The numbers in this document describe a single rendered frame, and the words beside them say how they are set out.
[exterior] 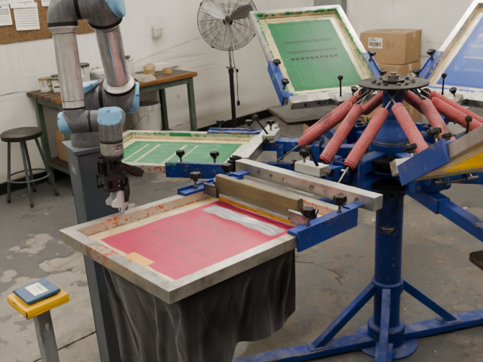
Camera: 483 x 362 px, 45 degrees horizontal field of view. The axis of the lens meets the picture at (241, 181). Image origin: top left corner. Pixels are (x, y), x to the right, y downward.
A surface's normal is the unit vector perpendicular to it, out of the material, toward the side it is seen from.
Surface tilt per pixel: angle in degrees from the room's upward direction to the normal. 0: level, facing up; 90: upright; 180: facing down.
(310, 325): 0
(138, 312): 93
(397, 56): 90
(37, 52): 90
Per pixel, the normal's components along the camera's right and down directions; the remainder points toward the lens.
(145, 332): -0.62, 0.35
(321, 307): -0.06, -0.94
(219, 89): 0.69, 0.21
